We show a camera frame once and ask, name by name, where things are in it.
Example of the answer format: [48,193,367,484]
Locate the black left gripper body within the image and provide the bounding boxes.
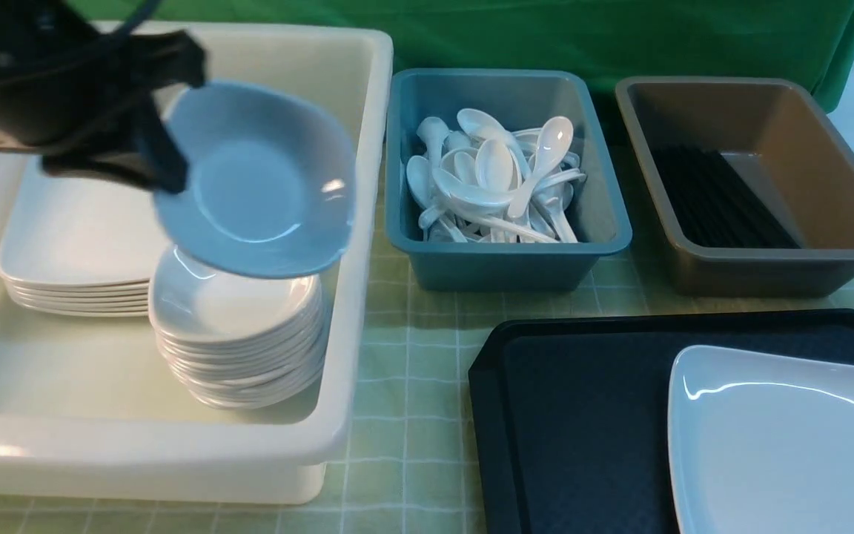
[0,1,153,152]

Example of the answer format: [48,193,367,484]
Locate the green checkered tablecloth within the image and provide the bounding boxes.
[0,149,854,533]

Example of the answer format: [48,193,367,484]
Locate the black chopsticks in bin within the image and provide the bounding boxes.
[652,145,801,249]

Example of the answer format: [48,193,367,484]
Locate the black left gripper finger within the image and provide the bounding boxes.
[123,30,208,91]
[40,100,189,195]

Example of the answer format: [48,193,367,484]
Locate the stack of white bowls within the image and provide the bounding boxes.
[148,246,331,410]

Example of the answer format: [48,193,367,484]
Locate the white bowl tray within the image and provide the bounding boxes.
[153,80,357,280]

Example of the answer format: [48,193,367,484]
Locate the large white square plate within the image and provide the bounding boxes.
[667,345,854,533]

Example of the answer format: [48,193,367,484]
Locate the green backdrop cloth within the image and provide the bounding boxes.
[153,1,854,111]

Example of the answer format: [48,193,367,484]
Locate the teal plastic bin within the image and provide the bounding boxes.
[384,68,632,293]

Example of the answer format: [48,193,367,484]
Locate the large white plastic tub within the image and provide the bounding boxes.
[0,23,393,504]

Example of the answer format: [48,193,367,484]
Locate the stack of white plates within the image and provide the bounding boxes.
[0,156,170,317]

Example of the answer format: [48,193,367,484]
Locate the white spoon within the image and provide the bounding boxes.
[507,116,574,220]

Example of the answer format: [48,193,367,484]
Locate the black serving tray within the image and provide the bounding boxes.
[469,309,854,533]

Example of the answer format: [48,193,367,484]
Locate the brown plastic bin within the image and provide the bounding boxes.
[615,76,854,298]

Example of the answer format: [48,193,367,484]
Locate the pile of white spoons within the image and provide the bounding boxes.
[403,108,587,244]

